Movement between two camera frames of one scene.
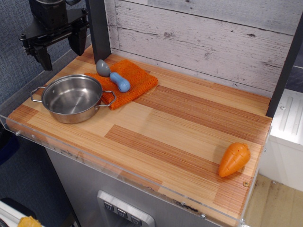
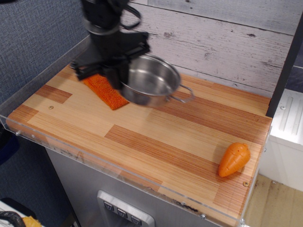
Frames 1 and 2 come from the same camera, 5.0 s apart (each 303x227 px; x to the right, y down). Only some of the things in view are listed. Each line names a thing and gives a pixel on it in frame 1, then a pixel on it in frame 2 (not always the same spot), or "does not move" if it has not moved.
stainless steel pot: [73, 99] to [153, 81]
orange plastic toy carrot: [235, 156] does not move
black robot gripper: [52, 21] to [111, 48]
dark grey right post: [287, 70] does not move
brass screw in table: [245, 184] does not move
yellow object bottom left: [29, 221] does not move
